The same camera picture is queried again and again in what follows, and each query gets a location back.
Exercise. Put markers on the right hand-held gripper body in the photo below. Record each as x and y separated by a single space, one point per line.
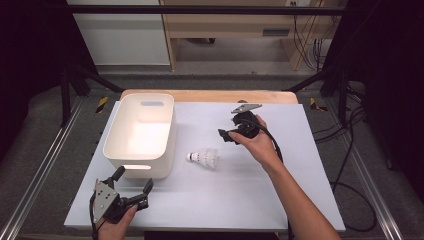
246 123

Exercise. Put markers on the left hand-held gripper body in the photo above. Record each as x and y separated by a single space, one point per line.
104 200

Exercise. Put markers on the white feather shuttlecock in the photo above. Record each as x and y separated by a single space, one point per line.
207 158

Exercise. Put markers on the white plastic bin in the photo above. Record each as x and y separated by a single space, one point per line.
140 133

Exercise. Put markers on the person's right hand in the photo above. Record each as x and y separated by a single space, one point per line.
260 146

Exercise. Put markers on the person's left hand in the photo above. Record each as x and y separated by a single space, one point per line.
113 231

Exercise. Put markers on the wooden table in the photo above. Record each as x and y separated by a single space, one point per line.
200 96

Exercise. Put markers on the white board sheet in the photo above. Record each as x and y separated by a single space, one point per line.
216 200

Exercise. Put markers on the black yellow tape mark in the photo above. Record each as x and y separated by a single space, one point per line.
102 104

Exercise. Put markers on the black metal stand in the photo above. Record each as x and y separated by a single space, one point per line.
342 96
66 96

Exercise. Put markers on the light wooden desk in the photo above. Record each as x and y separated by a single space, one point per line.
226 25

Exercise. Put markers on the black horizontal bar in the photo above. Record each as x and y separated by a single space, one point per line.
200 10

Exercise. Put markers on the white cabinet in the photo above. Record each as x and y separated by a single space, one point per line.
123 40

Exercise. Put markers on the black curtain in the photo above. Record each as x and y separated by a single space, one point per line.
30 66
393 83

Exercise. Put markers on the aluminium rail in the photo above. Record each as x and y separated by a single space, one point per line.
43 166
366 176

